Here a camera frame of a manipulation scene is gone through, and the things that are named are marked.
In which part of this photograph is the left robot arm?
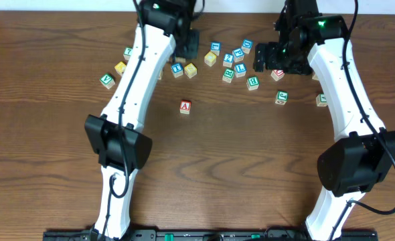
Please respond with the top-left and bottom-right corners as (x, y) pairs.
(84, 0), (199, 240)

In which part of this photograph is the yellow block far left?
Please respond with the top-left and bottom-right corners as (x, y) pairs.
(114, 62), (127, 76)

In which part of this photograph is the red I block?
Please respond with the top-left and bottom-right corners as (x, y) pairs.
(175, 58), (187, 64)

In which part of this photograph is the yellow G block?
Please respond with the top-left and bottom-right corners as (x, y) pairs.
(312, 73), (319, 81)

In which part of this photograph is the green 7 block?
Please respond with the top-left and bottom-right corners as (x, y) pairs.
(123, 47), (133, 61)

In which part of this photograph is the blue 2 block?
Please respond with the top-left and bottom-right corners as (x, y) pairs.
(223, 54), (234, 68)

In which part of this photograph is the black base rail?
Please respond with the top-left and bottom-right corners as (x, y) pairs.
(43, 228), (379, 241)

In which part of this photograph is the blue D block upper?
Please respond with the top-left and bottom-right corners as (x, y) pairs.
(241, 39), (254, 54)

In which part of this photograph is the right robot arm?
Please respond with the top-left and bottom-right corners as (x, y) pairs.
(253, 0), (395, 240)

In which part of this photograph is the red U block right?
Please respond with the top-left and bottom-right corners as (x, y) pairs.
(270, 70), (285, 81)

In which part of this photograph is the green R block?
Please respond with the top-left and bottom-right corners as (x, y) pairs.
(222, 68), (235, 83)

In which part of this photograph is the blue P block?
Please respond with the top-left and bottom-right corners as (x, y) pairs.
(232, 48), (245, 62)

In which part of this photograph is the yellow S block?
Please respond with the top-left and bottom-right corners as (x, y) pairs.
(184, 63), (198, 78)

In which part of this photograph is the blue T block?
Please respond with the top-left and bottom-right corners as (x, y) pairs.
(171, 63), (183, 78)

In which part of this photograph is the blue 1 block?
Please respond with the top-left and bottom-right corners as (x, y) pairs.
(210, 42), (221, 56)

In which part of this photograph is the green J block lower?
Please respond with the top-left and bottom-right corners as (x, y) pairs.
(274, 91), (289, 105)

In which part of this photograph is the red A block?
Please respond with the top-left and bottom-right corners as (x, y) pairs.
(179, 100), (191, 114)

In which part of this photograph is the green V block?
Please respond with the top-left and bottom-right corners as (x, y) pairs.
(100, 73), (115, 89)

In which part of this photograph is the green 4 block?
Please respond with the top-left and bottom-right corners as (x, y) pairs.
(315, 94), (327, 106)

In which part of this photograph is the green B block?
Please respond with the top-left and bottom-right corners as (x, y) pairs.
(246, 76), (260, 90)

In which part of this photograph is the blue L block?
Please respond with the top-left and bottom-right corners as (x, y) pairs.
(234, 63), (246, 78)

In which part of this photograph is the yellow C block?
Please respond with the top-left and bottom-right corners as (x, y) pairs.
(204, 51), (217, 66)

